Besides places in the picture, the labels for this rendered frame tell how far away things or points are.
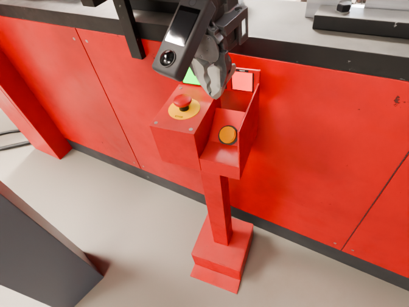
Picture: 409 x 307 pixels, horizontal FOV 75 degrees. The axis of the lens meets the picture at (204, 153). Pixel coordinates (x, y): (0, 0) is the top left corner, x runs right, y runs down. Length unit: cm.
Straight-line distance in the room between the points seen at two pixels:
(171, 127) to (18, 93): 117
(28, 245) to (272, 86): 82
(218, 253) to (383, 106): 75
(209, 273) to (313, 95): 82
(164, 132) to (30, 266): 65
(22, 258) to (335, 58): 97
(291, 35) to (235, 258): 79
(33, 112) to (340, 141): 147
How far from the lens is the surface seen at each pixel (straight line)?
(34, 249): 100
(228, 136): 60
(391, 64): 62
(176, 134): 56
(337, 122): 70
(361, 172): 81
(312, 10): 72
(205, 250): 111
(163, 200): 140
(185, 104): 57
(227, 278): 119
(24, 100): 166
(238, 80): 61
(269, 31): 66
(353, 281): 127
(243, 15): 46
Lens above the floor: 115
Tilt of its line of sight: 48 degrees down
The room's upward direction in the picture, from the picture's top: 10 degrees counter-clockwise
